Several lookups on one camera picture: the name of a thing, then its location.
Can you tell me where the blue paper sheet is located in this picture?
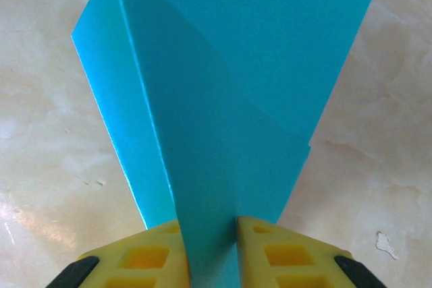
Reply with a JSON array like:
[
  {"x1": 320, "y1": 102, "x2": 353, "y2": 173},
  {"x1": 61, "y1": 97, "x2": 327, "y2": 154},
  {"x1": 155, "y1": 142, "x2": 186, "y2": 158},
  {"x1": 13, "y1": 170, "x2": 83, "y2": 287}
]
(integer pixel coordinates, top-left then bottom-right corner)
[{"x1": 70, "y1": 0, "x2": 387, "y2": 288}]

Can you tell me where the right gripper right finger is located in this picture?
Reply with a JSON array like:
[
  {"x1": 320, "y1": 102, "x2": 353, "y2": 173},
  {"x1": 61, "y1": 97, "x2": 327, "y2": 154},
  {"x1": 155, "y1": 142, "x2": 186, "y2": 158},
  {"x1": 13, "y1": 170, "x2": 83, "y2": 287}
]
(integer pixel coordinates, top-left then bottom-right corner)
[{"x1": 236, "y1": 215, "x2": 389, "y2": 288}]

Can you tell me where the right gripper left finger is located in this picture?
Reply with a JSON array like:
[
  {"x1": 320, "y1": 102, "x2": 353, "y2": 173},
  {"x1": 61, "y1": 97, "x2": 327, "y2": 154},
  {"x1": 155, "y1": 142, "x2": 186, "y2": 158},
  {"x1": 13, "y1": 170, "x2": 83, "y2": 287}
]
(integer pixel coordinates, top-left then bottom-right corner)
[{"x1": 47, "y1": 219, "x2": 192, "y2": 288}]

